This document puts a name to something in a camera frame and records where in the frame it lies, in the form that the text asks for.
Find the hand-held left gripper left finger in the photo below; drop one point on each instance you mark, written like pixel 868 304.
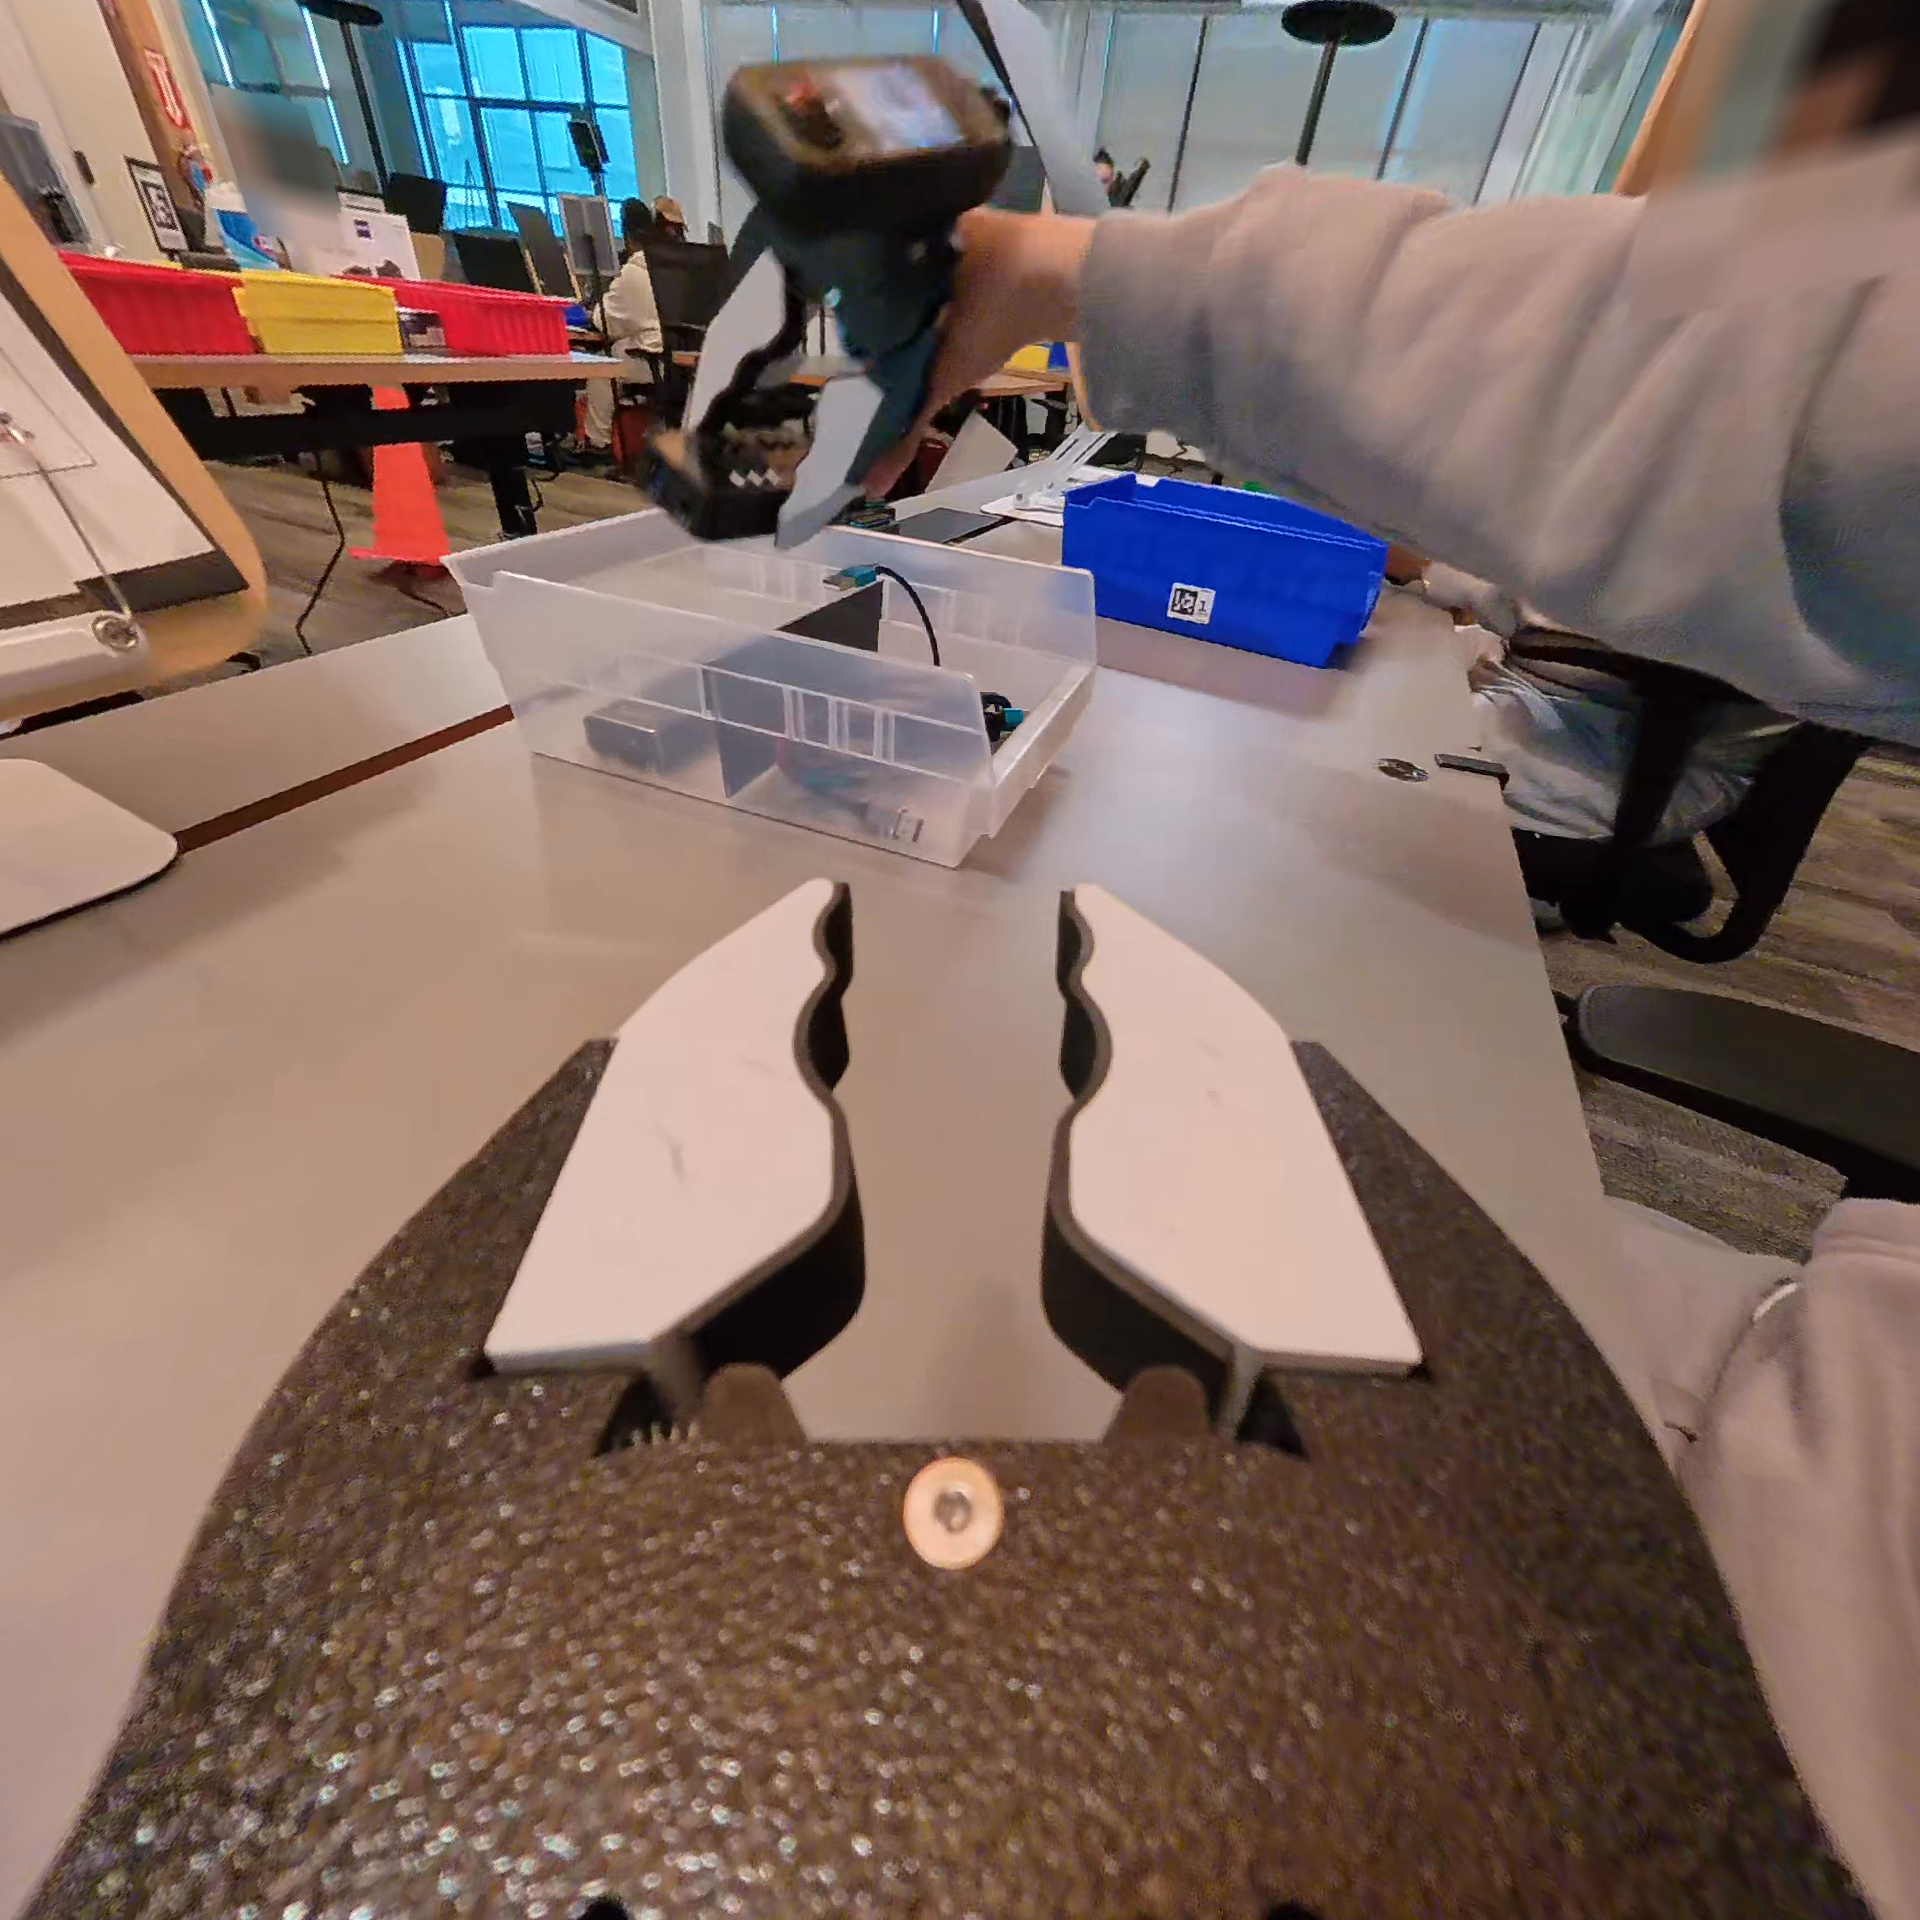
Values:
pixel 691 1141

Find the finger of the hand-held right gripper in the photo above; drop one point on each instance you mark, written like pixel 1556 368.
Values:
pixel 832 465
pixel 743 346

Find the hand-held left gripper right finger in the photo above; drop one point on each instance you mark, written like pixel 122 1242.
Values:
pixel 1213 1156

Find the black usb hub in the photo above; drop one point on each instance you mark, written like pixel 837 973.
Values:
pixel 721 480

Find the clear plastic bin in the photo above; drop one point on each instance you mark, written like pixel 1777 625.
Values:
pixel 779 676

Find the person's right forearm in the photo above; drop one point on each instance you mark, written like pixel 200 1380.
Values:
pixel 1500 389

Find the grey desk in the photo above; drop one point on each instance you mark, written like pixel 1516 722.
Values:
pixel 376 975

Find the wooden desk with bins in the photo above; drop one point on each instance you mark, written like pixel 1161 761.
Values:
pixel 376 370

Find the person's right hand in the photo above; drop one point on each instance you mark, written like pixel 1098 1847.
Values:
pixel 1013 301

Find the red plastic bin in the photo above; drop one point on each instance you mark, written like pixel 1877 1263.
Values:
pixel 488 319
pixel 159 301

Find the black power adapter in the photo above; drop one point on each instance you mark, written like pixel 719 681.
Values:
pixel 637 734

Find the orange traffic cone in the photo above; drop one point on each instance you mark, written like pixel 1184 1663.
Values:
pixel 403 495

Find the blue plastic bin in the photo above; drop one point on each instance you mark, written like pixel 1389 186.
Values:
pixel 1223 562

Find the yellow plastic bin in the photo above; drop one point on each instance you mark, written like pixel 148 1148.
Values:
pixel 317 311

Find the small black flat item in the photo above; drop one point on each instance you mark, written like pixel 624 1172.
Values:
pixel 1469 764

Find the black chair armrest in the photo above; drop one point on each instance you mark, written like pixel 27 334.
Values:
pixel 1755 1073

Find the black office chair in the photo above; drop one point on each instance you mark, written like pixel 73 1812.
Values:
pixel 1665 797

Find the wooden sign board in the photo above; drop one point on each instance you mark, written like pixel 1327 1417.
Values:
pixel 135 495

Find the person's torso in grey hoodie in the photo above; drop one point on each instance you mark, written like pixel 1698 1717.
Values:
pixel 1799 1500

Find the white flat base plate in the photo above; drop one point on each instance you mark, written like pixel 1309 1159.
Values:
pixel 66 848

